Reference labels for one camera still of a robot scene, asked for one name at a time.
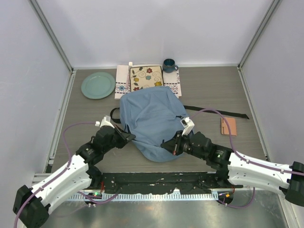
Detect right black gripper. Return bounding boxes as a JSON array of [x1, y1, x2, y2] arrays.
[[161, 130, 208, 160]]

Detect blue student backpack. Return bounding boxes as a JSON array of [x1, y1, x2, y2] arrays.
[[113, 86, 202, 162]]

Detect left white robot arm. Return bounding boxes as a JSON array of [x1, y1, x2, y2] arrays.
[[13, 125, 135, 228]]

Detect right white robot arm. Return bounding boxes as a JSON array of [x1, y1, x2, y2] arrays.
[[161, 131, 304, 207]]

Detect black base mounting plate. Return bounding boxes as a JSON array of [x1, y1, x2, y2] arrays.
[[85, 172, 231, 195]]

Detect green round plate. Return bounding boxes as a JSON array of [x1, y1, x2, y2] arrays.
[[81, 72, 115, 100]]

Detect square floral plate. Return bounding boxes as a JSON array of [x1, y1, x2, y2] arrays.
[[129, 66, 164, 92]]

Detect white patterned placemat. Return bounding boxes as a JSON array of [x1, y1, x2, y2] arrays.
[[114, 65, 182, 100]]

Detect white fork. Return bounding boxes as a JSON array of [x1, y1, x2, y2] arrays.
[[126, 61, 133, 90]]

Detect dark blue mug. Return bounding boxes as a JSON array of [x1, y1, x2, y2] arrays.
[[162, 58, 179, 73]]

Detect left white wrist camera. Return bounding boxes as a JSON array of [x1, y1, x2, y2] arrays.
[[95, 115, 114, 128]]

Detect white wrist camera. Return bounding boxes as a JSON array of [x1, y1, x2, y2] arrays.
[[180, 117, 195, 136], [95, 115, 114, 128]]

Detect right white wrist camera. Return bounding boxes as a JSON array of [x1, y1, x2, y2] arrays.
[[180, 117, 195, 136]]

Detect slotted cable duct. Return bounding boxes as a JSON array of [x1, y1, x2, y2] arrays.
[[68, 191, 219, 202]]

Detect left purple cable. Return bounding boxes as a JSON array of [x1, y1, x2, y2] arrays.
[[14, 121, 100, 228]]

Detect purple cable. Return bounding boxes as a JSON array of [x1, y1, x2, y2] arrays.
[[14, 121, 100, 228], [190, 108, 304, 176]]

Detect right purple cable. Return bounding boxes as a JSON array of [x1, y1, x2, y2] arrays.
[[190, 108, 304, 176]]

